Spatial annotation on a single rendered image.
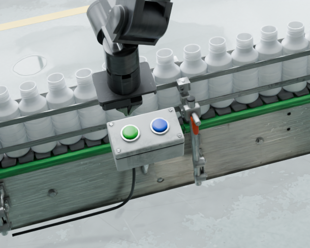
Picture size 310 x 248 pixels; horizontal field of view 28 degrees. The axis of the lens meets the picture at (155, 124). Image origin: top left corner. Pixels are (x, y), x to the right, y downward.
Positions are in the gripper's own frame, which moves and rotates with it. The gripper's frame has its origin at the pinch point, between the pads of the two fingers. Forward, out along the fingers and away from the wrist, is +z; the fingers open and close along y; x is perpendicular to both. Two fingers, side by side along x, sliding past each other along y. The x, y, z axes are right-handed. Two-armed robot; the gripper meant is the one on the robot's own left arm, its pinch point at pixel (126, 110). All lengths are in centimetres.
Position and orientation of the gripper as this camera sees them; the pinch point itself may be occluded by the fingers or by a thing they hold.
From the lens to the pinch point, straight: 114.4
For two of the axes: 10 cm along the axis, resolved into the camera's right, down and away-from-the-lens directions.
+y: -9.6, 2.3, -1.3
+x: 2.6, 8.2, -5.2
